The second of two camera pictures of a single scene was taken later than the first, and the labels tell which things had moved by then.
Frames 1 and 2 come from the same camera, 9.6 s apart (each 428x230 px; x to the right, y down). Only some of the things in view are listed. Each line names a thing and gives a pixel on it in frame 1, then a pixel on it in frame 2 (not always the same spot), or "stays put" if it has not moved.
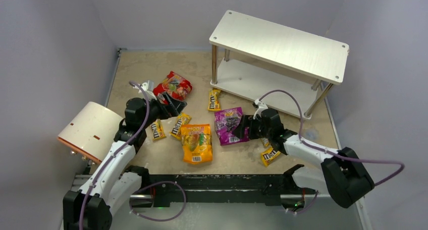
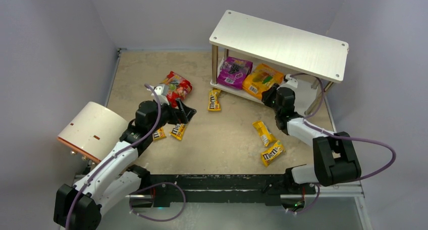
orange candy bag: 197,143 -> 258,81
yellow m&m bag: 267,156 stays put
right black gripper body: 252,126 -> 270,94
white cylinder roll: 90,130 stays put
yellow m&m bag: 214,103 stays put
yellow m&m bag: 157,130 stays put
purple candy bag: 224,121 -> 233,71
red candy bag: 175,85 stays put
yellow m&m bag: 181,119 stays put
